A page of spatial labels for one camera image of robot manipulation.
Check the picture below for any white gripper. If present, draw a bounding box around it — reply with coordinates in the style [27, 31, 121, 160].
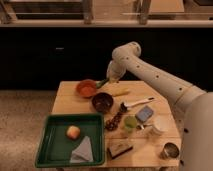
[106, 60, 126, 83]

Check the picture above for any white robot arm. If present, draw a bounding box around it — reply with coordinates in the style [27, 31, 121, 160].
[106, 41, 213, 171]

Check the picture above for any dark purple bowl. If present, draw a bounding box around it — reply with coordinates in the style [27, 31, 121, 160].
[92, 92, 114, 114]

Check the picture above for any blue sponge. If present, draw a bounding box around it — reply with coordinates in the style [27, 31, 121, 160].
[135, 106, 154, 122]

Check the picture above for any green cup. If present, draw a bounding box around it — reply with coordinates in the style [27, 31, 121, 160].
[124, 116, 137, 132]

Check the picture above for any dark grape bunch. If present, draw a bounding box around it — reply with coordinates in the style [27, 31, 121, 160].
[105, 112, 123, 131]

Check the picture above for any wooden table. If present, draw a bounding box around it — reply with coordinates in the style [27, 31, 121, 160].
[52, 81, 181, 168]

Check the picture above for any white measuring cup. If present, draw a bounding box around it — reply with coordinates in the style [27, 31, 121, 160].
[139, 117, 169, 136]

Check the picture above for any orange yellow fruit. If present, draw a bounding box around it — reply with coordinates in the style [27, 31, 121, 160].
[66, 125, 80, 140]

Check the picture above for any brown black block eraser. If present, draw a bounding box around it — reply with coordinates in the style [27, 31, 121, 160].
[107, 141, 133, 159]

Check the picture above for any grey folded cloth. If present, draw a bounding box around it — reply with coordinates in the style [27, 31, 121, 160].
[70, 136, 93, 163]

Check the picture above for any green plastic tray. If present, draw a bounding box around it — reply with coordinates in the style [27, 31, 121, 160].
[35, 113, 105, 168]

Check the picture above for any metal cup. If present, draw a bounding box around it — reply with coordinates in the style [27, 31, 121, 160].
[161, 142, 180, 159]

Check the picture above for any orange pot with green handle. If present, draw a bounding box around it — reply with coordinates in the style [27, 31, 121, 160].
[76, 78, 109, 98]

